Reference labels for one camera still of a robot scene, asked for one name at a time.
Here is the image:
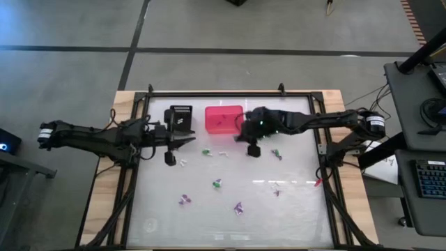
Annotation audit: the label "black box blue light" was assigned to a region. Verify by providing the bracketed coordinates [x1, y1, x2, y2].
[0, 128, 22, 156]

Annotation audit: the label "backlit black keyboard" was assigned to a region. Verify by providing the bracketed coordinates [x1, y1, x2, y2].
[413, 159, 446, 200]

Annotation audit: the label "grey keyboard tray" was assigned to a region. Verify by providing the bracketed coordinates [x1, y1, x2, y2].
[395, 149, 446, 238]

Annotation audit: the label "grey desk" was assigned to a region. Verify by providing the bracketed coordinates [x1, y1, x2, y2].
[383, 61, 446, 153]

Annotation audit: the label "black cable bundle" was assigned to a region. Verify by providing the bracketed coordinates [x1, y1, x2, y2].
[344, 82, 394, 121]

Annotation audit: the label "black metal table frame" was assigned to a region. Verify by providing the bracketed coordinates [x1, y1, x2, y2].
[75, 82, 380, 250]

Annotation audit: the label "white paper sheet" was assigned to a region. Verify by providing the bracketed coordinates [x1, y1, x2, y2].
[362, 139, 399, 185]

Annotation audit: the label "pink plastic bin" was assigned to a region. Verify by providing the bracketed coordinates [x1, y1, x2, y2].
[204, 105, 245, 135]

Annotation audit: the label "black mesh basket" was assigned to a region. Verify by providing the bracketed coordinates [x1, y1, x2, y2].
[168, 105, 194, 135]

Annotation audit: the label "black headphones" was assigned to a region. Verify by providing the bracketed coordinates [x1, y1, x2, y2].
[419, 97, 446, 136]

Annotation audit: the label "dark mat orange striped edge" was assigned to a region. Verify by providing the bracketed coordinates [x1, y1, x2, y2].
[399, 0, 446, 47]

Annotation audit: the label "grey side table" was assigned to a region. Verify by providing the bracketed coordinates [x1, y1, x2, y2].
[0, 152, 59, 251]

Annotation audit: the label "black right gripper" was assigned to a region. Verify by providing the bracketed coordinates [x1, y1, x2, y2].
[233, 105, 273, 159]

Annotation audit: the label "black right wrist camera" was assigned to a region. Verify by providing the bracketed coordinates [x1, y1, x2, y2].
[256, 116, 271, 132]

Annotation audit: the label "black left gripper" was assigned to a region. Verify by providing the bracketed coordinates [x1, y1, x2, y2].
[153, 108, 197, 167]

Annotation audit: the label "black stand pole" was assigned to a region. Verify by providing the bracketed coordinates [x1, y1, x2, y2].
[398, 27, 446, 75]

